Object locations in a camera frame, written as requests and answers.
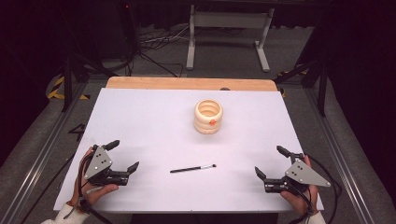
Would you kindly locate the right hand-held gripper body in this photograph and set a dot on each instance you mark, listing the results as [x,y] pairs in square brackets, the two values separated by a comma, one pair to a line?
[300,174]

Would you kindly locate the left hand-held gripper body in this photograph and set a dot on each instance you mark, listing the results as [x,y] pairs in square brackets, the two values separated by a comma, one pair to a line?
[99,161]

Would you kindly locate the black pen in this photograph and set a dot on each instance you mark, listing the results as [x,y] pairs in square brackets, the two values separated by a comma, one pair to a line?
[193,168]

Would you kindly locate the cream ribbed pen holder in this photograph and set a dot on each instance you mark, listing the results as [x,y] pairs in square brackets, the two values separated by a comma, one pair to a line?
[208,124]

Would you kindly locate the person's right hand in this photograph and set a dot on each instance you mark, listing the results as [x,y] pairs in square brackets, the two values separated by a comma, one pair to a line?
[300,202]

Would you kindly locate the person's left hand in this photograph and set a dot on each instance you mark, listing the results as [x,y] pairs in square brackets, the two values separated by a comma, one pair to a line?
[81,183]

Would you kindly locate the white table board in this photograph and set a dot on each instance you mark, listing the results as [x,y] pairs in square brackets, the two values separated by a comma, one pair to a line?
[174,143]

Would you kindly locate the yellow black floor tape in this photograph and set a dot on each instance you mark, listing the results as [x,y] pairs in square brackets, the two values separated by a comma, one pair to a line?
[56,92]

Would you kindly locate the wooden table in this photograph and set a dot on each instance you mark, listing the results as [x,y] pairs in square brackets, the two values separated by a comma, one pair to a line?
[174,83]

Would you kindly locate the black power strip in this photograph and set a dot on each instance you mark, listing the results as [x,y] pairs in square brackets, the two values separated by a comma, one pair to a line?
[127,21]

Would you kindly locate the grey metal stand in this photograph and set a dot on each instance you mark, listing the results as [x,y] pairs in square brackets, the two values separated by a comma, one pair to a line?
[230,19]

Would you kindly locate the aluminium floor rail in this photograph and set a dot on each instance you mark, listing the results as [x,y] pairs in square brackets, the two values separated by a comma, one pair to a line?
[339,155]
[40,158]

